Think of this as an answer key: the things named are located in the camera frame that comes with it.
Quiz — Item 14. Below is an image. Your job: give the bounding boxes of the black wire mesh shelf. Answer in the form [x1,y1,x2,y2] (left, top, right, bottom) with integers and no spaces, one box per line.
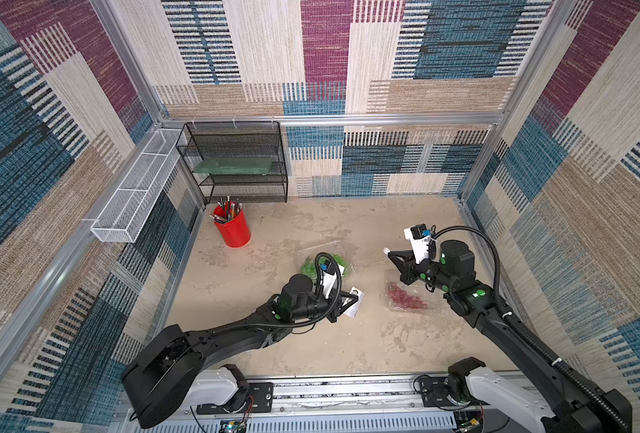
[176,121,288,205]

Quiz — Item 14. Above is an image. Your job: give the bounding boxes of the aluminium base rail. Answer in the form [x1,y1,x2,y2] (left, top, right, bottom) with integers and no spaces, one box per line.
[181,373,523,432]

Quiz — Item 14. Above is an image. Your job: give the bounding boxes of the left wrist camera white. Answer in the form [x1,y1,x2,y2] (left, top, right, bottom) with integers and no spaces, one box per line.
[319,257,343,299]

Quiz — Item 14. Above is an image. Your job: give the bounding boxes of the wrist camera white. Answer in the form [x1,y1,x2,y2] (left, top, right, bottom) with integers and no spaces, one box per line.
[319,257,343,299]
[404,224,432,264]

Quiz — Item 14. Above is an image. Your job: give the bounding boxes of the clear box green grapes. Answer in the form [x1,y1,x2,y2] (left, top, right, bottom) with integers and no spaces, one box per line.
[297,240,354,283]

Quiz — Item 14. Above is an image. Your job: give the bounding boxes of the red pen cup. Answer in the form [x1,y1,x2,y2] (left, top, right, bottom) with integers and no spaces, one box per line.
[213,206,251,248]

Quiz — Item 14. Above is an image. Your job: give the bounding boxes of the green tray on shelf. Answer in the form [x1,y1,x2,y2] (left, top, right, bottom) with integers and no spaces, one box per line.
[194,157,274,175]

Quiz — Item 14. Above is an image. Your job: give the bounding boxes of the pens in cup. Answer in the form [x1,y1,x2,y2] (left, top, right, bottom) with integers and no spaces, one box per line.
[210,197,242,225]

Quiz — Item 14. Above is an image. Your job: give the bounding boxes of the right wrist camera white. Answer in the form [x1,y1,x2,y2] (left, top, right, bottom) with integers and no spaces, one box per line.
[404,224,432,264]

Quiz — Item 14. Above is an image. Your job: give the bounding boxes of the white wire mesh basket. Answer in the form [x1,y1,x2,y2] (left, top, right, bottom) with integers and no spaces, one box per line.
[91,129,181,244]

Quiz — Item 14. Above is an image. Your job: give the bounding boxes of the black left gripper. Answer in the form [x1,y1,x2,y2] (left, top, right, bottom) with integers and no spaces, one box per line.
[289,289,359,327]

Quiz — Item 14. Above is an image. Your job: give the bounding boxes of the clear box red grapes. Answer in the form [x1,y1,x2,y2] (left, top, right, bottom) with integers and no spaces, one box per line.
[385,279,437,314]

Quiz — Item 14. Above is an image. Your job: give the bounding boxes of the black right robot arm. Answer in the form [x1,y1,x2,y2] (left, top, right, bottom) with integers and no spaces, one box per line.
[385,240,633,432]

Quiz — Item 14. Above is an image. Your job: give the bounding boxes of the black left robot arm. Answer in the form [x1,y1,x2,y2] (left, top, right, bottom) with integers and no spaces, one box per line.
[121,274,359,429]

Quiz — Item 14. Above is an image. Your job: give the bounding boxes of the white sticker sheet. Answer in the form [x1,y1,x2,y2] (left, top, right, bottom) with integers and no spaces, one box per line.
[343,287,364,318]

